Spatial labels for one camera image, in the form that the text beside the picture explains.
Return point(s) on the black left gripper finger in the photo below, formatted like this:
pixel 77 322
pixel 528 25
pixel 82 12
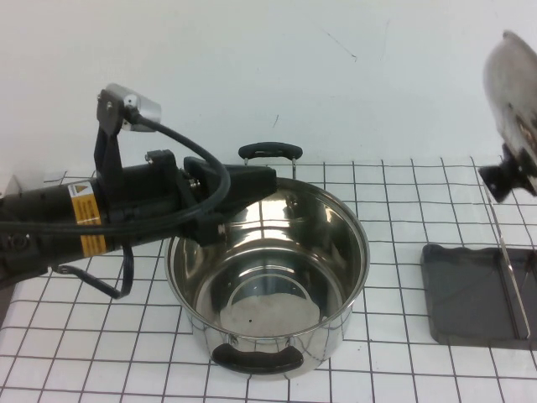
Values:
pixel 251 176
pixel 241 197

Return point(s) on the white black grid tablecloth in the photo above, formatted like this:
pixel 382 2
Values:
pixel 419 210

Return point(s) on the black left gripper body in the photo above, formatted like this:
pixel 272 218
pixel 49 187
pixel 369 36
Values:
pixel 210 233

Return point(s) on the dark grey rack tray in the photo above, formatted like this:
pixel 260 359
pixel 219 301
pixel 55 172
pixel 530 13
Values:
pixel 461 294

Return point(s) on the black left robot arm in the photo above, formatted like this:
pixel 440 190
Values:
pixel 50 210

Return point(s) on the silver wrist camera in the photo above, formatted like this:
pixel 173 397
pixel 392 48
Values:
pixel 142 107

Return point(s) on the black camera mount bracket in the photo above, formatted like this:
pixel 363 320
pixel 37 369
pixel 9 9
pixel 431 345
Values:
pixel 107 155

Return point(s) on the steel pot lid black knob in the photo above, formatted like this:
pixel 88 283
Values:
pixel 503 84

